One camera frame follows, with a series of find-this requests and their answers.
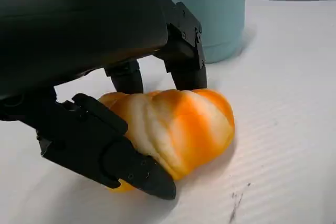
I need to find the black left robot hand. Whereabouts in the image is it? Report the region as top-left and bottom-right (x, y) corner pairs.
(0, 0), (208, 200)

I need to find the orange and white bread roll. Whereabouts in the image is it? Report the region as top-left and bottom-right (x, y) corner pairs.
(97, 88), (236, 193)

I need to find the pale green mug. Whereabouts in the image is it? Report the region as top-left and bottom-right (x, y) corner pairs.
(157, 0), (246, 64)

